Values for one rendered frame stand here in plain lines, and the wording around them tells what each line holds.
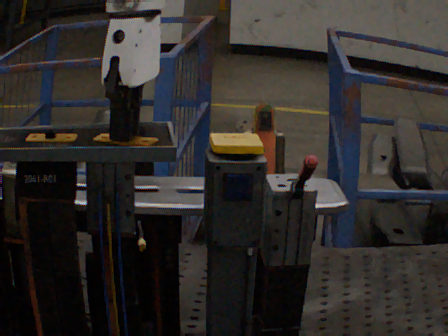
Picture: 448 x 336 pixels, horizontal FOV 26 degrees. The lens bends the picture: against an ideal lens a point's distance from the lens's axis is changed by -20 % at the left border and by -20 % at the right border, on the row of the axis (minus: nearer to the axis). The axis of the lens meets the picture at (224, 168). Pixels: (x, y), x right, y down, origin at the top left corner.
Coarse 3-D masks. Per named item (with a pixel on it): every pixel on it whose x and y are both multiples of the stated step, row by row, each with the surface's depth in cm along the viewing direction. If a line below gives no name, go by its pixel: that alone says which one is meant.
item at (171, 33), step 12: (168, 0) 938; (180, 0) 937; (192, 0) 981; (204, 0) 1057; (216, 0) 1145; (168, 12) 942; (180, 12) 940; (192, 12) 990; (204, 12) 1066; (216, 12) 1154; (168, 24) 945; (180, 24) 943; (192, 24) 999; (168, 36) 948; (180, 36) 946; (168, 48) 951
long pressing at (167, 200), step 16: (0, 176) 184; (80, 176) 187; (144, 176) 189; (0, 192) 174; (80, 192) 178; (144, 192) 180; (160, 192) 180; (176, 192) 181; (320, 192) 183; (336, 192) 183; (80, 208) 172; (144, 208) 173; (160, 208) 173; (176, 208) 173; (192, 208) 173; (320, 208) 175; (336, 208) 176
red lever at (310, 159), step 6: (312, 156) 150; (306, 162) 150; (312, 162) 149; (300, 168) 153; (306, 168) 150; (312, 168) 150; (300, 174) 154; (306, 174) 152; (312, 174) 153; (294, 180) 161; (300, 180) 157; (306, 180) 154; (294, 186) 160; (300, 186) 159; (294, 192) 160; (300, 192) 160; (294, 198) 162; (300, 198) 162
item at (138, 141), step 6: (96, 138) 144; (102, 138) 144; (108, 138) 144; (132, 138) 144; (138, 138) 144; (144, 138) 144; (150, 138) 144; (120, 144) 142; (126, 144) 142; (132, 144) 141; (138, 144) 141; (144, 144) 141; (150, 144) 141
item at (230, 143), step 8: (216, 136) 147; (224, 136) 147; (232, 136) 147; (240, 136) 148; (248, 136) 148; (256, 136) 148; (216, 144) 143; (224, 144) 143; (232, 144) 144; (240, 144) 144; (248, 144) 144; (256, 144) 144; (216, 152) 143; (224, 152) 144; (232, 152) 144; (240, 152) 144; (248, 152) 144; (256, 152) 144
